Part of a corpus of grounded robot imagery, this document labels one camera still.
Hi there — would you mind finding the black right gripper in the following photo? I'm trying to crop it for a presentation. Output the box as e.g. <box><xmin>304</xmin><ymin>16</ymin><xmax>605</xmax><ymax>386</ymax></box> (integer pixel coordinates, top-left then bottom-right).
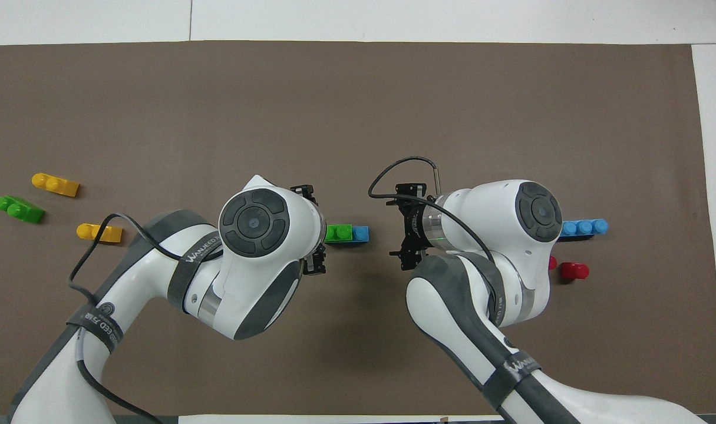
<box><xmin>291</xmin><ymin>184</ymin><xmax>434</xmax><ymax>276</ymax></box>

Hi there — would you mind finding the yellow two-stud toy block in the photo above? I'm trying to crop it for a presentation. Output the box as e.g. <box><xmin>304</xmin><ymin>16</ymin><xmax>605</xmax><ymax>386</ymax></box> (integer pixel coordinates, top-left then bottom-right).
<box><xmin>77</xmin><ymin>223</ymin><xmax>123</xmax><ymax>244</ymax></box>
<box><xmin>32</xmin><ymin>173</ymin><xmax>80</xmax><ymax>197</ymax></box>

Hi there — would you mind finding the brown table mat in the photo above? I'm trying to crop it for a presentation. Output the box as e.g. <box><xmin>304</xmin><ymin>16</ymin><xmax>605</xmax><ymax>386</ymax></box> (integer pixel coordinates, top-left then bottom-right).
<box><xmin>0</xmin><ymin>40</ymin><xmax>716</xmax><ymax>416</ymax></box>

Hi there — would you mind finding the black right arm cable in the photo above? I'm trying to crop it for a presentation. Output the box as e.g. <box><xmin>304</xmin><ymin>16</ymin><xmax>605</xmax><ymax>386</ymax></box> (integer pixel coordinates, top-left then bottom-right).
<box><xmin>368</xmin><ymin>156</ymin><xmax>500</xmax><ymax>322</ymax></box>

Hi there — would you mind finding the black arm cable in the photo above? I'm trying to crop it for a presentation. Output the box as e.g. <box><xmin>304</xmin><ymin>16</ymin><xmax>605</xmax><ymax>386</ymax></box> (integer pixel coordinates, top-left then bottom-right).
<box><xmin>368</xmin><ymin>156</ymin><xmax>500</xmax><ymax>322</ymax></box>
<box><xmin>68</xmin><ymin>213</ymin><xmax>226</xmax><ymax>424</ymax></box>

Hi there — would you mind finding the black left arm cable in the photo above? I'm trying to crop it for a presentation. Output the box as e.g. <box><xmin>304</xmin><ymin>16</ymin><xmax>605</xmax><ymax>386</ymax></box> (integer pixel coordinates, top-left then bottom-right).
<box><xmin>68</xmin><ymin>213</ymin><xmax>226</xmax><ymax>424</ymax></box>

